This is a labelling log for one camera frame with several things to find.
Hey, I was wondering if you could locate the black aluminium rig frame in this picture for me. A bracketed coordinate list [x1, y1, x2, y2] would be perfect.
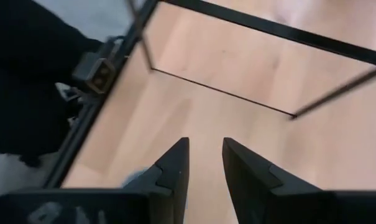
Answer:
[44, 0, 159, 189]

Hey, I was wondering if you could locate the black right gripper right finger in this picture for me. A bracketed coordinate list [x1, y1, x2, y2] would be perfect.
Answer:
[223, 138, 334, 224]

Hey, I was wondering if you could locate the person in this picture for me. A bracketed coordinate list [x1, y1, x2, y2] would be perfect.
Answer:
[0, 0, 103, 167]

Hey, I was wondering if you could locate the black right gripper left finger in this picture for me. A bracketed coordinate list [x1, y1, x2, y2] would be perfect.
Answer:
[124, 137, 190, 224]

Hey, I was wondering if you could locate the small grey camera box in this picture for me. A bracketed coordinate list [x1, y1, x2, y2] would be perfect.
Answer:
[72, 51, 117, 94]

